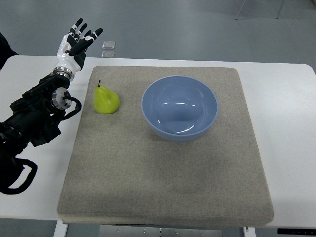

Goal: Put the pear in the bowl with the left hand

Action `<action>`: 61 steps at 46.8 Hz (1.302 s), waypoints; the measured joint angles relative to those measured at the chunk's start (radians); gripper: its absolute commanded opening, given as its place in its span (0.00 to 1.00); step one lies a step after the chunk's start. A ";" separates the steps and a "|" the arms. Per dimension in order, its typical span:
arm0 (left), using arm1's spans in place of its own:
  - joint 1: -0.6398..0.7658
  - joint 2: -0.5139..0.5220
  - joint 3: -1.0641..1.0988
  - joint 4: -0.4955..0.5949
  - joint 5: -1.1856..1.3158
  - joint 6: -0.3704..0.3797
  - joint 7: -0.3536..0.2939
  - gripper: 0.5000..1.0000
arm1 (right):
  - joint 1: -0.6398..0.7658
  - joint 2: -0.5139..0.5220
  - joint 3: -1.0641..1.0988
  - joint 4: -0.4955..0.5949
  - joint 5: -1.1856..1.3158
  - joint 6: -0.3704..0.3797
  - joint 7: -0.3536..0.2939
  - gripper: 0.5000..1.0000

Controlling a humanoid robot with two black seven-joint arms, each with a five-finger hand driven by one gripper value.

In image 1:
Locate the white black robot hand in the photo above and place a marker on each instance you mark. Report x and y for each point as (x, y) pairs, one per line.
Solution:
(72, 50)

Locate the green pear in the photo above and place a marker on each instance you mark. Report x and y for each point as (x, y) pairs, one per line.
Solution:
(105, 101)

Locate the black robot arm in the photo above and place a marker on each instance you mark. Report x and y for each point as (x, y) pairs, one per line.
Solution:
(35, 119)

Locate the blue ceramic bowl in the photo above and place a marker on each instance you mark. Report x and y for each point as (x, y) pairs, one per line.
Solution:
(179, 108)

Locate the lower floor socket plate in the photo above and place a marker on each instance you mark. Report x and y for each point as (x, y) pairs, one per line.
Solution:
(108, 54)

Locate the floor socket plate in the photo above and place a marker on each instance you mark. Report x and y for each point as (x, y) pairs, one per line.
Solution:
(108, 54)
(108, 45)

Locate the upper floor socket plate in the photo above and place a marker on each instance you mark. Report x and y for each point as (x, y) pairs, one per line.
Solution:
(108, 45)

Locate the grey felt mat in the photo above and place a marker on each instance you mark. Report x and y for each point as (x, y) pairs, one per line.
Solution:
(121, 173)

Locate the metal chair legs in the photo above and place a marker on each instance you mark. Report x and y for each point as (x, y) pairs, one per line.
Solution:
(260, 8)

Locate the white table frame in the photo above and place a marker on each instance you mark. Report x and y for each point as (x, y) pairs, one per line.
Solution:
(82, 230)

